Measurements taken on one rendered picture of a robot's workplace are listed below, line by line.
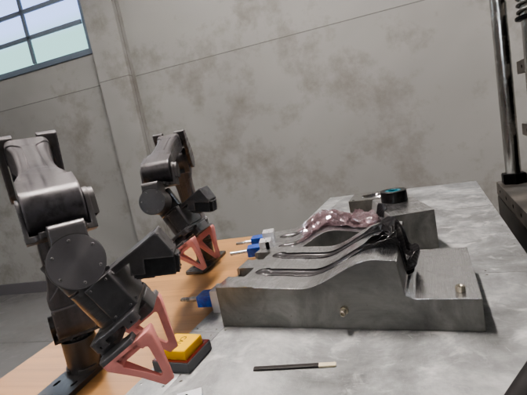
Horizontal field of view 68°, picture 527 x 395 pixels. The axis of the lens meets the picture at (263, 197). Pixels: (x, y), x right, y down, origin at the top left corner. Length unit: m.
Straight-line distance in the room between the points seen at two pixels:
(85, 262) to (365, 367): 0.45
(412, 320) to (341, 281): 0.14
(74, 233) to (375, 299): 0.52
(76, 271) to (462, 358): 0.56
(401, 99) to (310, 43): 0.82
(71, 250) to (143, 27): 3.45
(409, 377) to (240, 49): 3.04
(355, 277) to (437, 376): 0.20
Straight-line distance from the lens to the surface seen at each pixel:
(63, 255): 0.45
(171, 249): 0.50
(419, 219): 1.14
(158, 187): 0.87
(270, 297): 0.82
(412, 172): 3.26
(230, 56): 3.45
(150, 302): 0.55
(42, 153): 0.66
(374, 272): 0.74
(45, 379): 0.95
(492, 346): 0.74
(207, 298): 0.97
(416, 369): 0.68
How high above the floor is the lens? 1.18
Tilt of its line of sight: 9 degrees down
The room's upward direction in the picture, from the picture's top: 11 degrees counter-clockwise
